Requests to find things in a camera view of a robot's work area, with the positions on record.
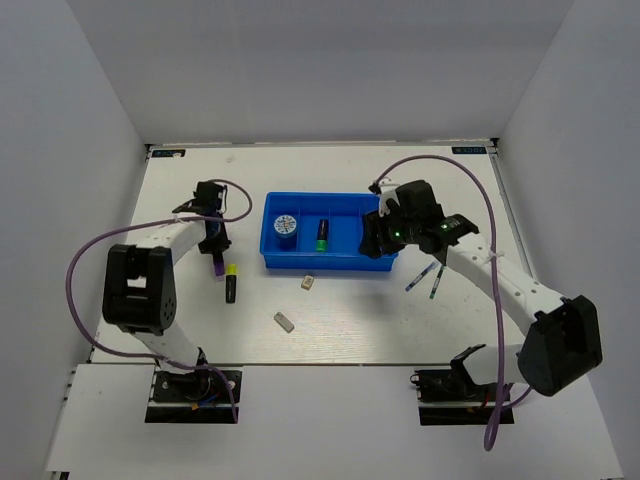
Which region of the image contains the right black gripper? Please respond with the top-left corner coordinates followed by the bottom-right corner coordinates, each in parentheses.
top-left (358, 202), bottom-right (420, 260)

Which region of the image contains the green cap black highlighter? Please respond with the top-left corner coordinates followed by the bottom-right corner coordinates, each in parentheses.
top-left (315, 218), bottom-right (329, 253)

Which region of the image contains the blue round tape container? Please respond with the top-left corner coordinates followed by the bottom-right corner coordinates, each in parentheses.
top-left (273, 214), bottom-right (298, 251)

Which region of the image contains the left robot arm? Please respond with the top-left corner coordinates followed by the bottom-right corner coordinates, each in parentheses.
top-left (102, 180), bottom-right (231, 399)

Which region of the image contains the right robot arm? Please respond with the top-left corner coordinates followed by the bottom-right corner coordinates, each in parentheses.
top-left (359, 180), bottom-right (603, 399)

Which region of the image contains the purple cap highlighter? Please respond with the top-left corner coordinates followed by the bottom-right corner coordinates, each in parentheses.
top-left (212, 252), bottom-right (226, 277)

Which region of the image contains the yellow cap black highlighter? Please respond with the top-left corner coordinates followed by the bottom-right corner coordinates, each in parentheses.
top-left (225, 264), bottom-right (237, 304)

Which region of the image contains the blue pen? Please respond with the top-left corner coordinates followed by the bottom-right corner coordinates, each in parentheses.
top-left (405, 261), bottom-right (439, 292)

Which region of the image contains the green pen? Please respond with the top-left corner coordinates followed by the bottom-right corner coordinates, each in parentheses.
top-left (429, 265), bottom-right (446, 300)

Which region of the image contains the blue divided plastic bin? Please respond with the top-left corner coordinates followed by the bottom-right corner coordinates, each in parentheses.
top-left (260, 192), bottom-right (397, 272)

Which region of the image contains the beige eraser block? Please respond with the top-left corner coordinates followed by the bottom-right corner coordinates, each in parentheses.
top-left (301, 275), bottom-right (314, 290)

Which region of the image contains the grey eraser block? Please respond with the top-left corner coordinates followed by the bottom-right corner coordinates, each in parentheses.
top-left (274, 312), bottom-right (295, 333)

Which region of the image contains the left corner label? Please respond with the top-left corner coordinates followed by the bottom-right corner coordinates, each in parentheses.
top-left (151, 149), bottom-right (186, 158)

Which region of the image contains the corner label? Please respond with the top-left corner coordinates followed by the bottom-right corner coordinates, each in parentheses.
top-left (151, 149), bottom-right (186, 158)
top-left (451, 146), bottom-right (487, 155)

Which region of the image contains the right corner label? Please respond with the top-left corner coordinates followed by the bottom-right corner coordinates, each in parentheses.
top-left (451, 146), bottom-right (487, 155)

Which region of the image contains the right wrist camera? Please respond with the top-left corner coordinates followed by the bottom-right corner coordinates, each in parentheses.
top-left (368, 181), bottom-right (400, 217)

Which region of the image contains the metal table edge rail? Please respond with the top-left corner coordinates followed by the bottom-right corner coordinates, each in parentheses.
top-left (489, 138), bottom-right (559, 293)

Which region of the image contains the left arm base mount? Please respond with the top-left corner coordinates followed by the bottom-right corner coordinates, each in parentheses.
top-left (145, 369), bottom-right (243, 425)

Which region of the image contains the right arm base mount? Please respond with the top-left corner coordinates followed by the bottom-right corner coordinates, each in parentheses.
top-left (409, 368), bottom-right (496, 427)

